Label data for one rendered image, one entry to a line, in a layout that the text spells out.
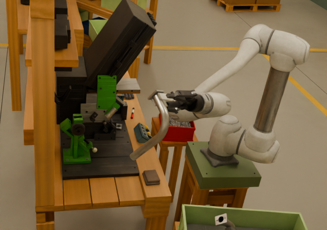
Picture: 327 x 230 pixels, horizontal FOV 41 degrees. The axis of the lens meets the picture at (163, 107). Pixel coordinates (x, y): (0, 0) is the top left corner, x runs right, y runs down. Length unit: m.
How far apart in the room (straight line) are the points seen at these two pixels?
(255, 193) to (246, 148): 1.52
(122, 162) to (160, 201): 0.34
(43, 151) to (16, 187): 1.70
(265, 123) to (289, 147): 2.32
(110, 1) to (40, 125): 3.64
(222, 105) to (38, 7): 0.83
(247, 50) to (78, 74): 1.07
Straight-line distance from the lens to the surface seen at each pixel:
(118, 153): 2.63
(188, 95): 1.69
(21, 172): 3.93
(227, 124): 2.50
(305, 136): 5.03
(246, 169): 2.64
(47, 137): 2.05
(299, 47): 2.24
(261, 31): 2.27
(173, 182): 3.55
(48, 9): 1.78
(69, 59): 2.19
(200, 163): 2.58
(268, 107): 2.39
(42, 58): 1.86
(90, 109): 2.72
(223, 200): 2.73
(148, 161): 2.58
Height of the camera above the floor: 2.46
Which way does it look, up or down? 30 degrees down
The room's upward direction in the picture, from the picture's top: 8 degrees clockwise
